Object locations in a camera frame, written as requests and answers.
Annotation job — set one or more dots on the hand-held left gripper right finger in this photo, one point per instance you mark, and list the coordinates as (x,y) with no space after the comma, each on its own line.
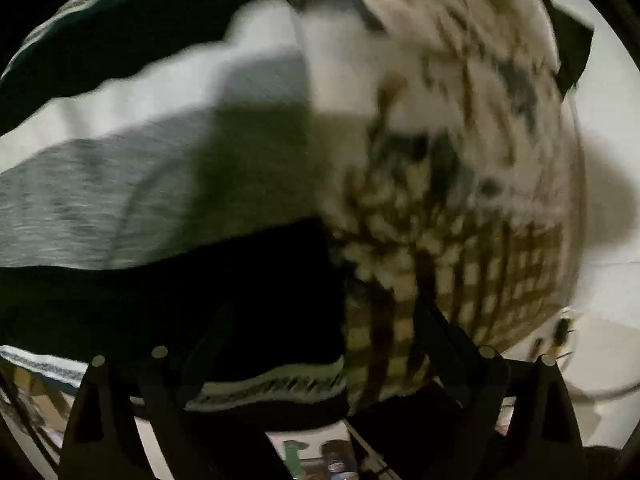
(436,331)

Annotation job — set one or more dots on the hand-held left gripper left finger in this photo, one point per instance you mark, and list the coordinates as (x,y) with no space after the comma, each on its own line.
(207,347)

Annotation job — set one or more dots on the black garment with white trim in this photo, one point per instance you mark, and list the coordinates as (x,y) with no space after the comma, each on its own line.
(175,305)

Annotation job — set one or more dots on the brown and white patterned cloth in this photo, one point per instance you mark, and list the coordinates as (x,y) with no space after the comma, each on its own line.
(450,170)

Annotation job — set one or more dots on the green bottle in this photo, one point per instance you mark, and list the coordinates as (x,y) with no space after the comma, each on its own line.
(292,456)

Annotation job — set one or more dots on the dark jar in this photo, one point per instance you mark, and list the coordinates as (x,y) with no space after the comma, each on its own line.
(337,460)

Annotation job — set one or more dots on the grey and white garment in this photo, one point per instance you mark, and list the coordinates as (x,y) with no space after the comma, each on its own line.
(150,170)

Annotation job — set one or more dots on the dark cloth with white stripes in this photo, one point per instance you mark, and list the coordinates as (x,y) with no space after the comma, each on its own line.
(115,35)

